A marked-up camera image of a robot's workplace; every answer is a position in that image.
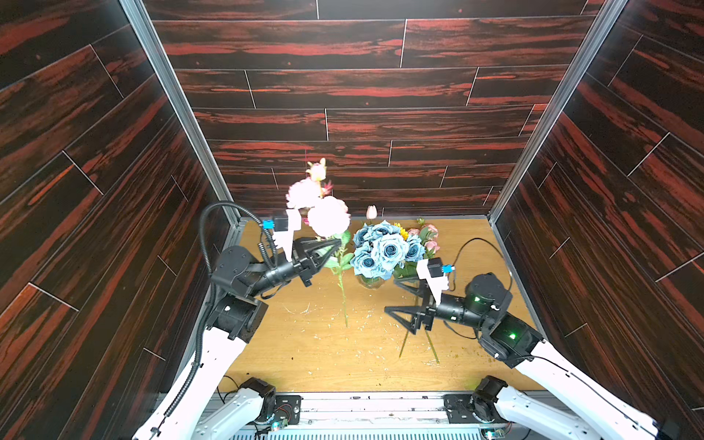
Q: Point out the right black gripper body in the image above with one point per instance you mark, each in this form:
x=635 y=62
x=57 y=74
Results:
x=428 y=310

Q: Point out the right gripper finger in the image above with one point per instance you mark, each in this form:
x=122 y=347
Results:
x=418 y=288
x=409 y=317

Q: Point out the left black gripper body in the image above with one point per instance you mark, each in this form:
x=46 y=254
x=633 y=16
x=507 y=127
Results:
x=275 y=274

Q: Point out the pink peony flower stem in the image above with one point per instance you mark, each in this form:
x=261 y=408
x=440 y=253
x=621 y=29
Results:
x=327 y=215

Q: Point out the pale pink flower stem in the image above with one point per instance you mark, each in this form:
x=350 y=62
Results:
x=422 y=242

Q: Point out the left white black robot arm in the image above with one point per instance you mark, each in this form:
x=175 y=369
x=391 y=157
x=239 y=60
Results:
x=223 y=334

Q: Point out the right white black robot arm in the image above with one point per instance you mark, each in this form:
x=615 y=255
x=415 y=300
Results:
x=592 y=412

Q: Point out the clear glass vase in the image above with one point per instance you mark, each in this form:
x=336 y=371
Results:
x=370 y=283

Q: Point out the small yellow flower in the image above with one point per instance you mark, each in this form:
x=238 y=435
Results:
x=402 y=231

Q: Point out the blue rose bouquet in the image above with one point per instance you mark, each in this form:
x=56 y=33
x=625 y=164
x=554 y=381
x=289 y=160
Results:
x=380 y=251

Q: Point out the small pink flower bud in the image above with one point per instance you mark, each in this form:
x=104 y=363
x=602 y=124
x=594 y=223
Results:
x=372 y=212

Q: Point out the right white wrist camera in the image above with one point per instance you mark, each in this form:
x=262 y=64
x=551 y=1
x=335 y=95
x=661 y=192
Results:
x=435 y=273

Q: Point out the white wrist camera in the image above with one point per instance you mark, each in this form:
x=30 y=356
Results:
x=435 y=273
x=283 y=228

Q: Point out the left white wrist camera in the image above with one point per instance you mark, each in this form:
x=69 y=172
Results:
x=283 y=228

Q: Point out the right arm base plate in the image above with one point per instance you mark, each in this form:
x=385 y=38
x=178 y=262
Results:
x=467 y=410

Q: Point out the front aluminium rail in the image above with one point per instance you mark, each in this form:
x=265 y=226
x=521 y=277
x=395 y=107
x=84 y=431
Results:
x=413 y=415

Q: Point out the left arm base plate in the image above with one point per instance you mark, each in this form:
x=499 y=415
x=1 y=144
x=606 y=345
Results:
x=284 y=409

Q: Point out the left aluminium frame post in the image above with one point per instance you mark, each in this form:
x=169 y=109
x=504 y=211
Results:
x=148 y=38

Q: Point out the aluminium frame post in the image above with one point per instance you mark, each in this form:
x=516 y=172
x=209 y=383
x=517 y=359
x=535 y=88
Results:
x=589 y=48
x=148 y=38

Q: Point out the right aluminium frame post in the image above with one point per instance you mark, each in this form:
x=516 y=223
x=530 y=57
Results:
x=589 y=48

